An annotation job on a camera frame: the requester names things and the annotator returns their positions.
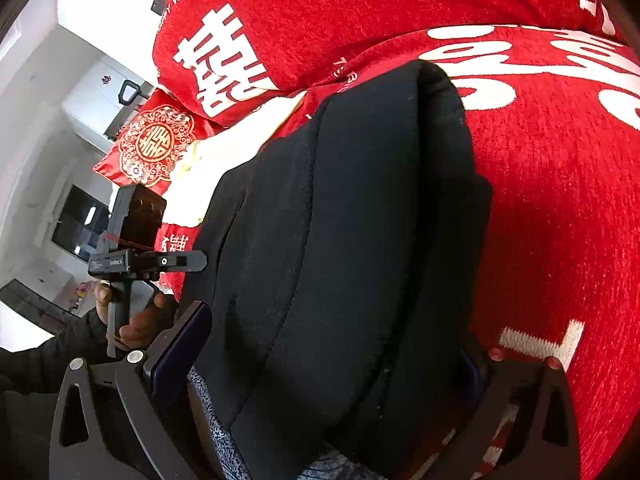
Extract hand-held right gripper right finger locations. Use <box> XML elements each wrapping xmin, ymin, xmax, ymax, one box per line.
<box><xmin>425</xmin><ymin>345</ymin><xmax>583</xmax><ymax>480</ymax></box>

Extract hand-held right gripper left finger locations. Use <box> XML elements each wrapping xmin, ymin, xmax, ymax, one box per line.
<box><xmin>49</xmin><ymin>301</ymin><xmax>213</xmax><ymax>480</ymax></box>

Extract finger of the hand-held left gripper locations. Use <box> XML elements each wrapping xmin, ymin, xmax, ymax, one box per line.
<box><xmin>150</xmin><ymin>250</ymin><xmax>208</xmax><ymax>275</ymax></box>

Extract black pants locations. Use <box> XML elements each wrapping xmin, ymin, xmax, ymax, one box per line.
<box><xmin>177</xmin><ymin>60</ymin><xmax>493</xmax><ymax>480</ymax></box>

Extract person's left forearm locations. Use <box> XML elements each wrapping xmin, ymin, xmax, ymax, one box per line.
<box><xmin>0</xmin><ymin>305</ymin><xmax>123</xmax><ymax>396</ymax></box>

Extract person's left hand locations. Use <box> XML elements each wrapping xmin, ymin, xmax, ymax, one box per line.
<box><xmin>94</xmin><ymin>280</ymin><xmax>168</xmax><ymax>352</ymax></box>

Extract black television screen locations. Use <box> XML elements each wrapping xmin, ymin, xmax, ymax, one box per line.
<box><xmin>51</xmin><ymin>185</ymin><xmax>111</xmax><ymax>263</ymax></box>

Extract white cloth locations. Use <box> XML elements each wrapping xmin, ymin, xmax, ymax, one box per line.
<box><xmin>162</xmin><ymin>90</ymin><xmax>308</xmax><ymax>228</ymax></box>

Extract blue patterned bed sheet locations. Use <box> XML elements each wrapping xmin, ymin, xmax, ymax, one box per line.
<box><xmin>187</xmin><ymin>365</ymin><xmax>381</xmax><ymax>480</ymax></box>

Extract red embroidered cushion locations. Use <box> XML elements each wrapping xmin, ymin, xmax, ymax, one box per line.
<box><xmin>92</xmin><ymin>87</ymin><xmax>216</xmax><ymax>188</ymax></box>

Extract white cabinet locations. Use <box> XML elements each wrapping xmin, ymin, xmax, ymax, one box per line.
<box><xmin>62</xmin><ymin>57</ymin><xmax>157</xmax><ymax>157</ymax></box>

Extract dark grey counter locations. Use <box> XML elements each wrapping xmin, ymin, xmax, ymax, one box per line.
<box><xmin>0</xmin><ymin>280</ymin><xmax>83</xmax><ymax>332</ymax></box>

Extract red printed blanket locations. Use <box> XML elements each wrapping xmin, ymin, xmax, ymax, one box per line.
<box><xmin>152</xmin><ymin>0</ymin><xmax>640</xmax><ymax>480</ymax></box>

